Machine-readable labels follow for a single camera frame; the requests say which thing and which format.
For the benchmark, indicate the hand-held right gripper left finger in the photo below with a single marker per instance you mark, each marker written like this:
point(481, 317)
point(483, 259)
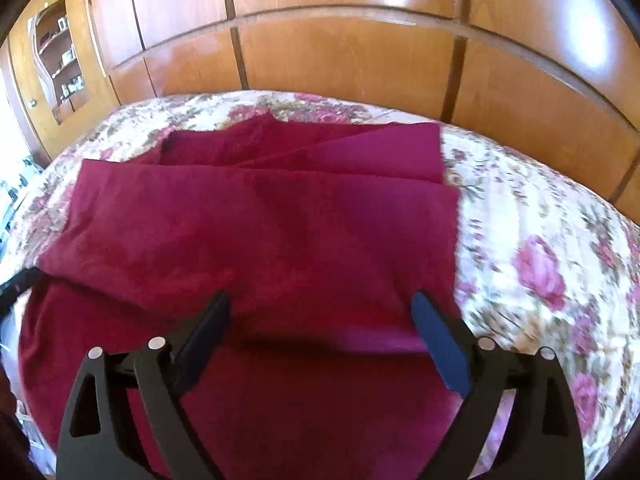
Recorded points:
point(202, 340)

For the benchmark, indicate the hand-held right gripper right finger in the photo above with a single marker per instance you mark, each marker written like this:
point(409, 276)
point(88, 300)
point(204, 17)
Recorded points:
point(442, 345)

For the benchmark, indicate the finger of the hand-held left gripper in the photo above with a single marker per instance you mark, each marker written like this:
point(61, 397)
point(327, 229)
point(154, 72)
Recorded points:
point(17, 285)

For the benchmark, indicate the dark red garment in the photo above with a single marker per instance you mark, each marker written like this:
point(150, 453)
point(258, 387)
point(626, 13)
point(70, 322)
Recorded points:
point(250, 235)

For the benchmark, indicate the floral bedspread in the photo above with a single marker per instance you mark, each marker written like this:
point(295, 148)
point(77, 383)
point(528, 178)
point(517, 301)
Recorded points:
point(525, 210)

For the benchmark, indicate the built-in shelf with bottles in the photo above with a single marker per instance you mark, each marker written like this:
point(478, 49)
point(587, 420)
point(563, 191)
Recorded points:
point(70, 85)

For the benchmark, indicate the wooden headboard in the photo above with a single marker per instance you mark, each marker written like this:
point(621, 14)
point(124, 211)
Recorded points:
point(350, 65)

